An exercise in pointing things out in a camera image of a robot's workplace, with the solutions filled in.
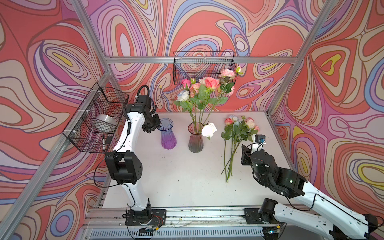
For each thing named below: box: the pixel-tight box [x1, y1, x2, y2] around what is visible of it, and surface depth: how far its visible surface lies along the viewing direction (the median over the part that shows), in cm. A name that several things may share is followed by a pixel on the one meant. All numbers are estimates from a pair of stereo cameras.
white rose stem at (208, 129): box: [201, 121, 218, 141], surface depth 59 cm
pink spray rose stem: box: [189, 84, 200, 98], surface depth 78 cm
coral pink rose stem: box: [200, 76, 221, 127], surface depth 73 cm
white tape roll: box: [95, 114, 118, 126], surface depth 75 cm
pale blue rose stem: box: [173, 90, 197, 133], surface depth 77 cm
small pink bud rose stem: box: [203, 65, 243, 126], surface depth 73 cm
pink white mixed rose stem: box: [220, 115, 260, 183], surface depth 107 cm
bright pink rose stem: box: [181, 78, 191, 91], surface depth 80 cm
